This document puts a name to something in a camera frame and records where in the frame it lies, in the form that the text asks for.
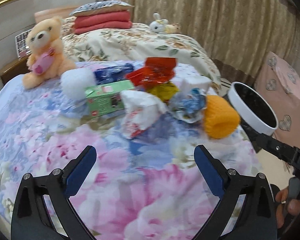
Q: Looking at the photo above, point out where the large orange foam net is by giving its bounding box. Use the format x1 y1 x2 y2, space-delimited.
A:
203 95 241 139

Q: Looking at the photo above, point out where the blue white wrapper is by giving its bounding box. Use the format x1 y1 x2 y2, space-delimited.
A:
168 88 207 124

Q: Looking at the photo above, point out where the green drink carton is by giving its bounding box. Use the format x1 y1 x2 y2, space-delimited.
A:
85 80 134 117

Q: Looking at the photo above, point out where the white foam net sleeve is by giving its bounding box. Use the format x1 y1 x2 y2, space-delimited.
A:
60 68 97 100

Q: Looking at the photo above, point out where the yellow foil wrapper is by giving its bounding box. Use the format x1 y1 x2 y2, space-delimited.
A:
147 81 179 103

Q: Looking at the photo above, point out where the white plastic bag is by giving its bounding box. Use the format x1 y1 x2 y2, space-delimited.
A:
120 90 167 139

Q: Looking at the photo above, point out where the blue plastic wrapper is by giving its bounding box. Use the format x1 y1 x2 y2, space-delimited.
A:
93 63 134 85

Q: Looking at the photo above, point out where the red foil snack bag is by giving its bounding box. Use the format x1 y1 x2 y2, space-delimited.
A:
125 57 177 90

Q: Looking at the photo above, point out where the black white trash bin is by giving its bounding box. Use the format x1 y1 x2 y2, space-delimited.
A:
226 81 279 153

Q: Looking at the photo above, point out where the person's right hand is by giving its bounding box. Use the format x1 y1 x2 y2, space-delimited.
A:
275 187 300 229

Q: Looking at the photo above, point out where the pink heart covered furniture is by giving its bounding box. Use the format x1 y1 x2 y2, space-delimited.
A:
254 52 300 148

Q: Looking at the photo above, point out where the pink blue floral quilt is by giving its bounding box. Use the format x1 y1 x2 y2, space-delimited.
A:
0 76 261 239

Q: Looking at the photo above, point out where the beige patterned curtain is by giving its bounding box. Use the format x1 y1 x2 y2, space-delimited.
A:
100 0 300 83

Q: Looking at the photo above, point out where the peach teddy bear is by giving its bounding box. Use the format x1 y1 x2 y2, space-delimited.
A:
22 16 76 89

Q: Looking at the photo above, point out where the tan small plush toy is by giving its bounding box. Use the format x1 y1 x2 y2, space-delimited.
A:
165 24 180 34

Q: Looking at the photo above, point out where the white bunny plush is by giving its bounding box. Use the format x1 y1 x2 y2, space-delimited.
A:
149 13 169 34

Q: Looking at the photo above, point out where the floral pillow by headboard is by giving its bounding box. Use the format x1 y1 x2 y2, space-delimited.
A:
61 16 76 37

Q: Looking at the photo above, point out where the floral cream duvet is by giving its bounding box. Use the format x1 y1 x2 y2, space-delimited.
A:
62 23 221 93

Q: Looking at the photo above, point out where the folded red blanket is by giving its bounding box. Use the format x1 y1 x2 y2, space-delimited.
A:
73 10 132 35

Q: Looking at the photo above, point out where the blue patterned pillow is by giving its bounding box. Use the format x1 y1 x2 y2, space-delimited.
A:
70 0 134 17

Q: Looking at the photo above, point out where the photo collage frame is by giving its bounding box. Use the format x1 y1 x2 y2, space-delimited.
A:
15 29 31 59

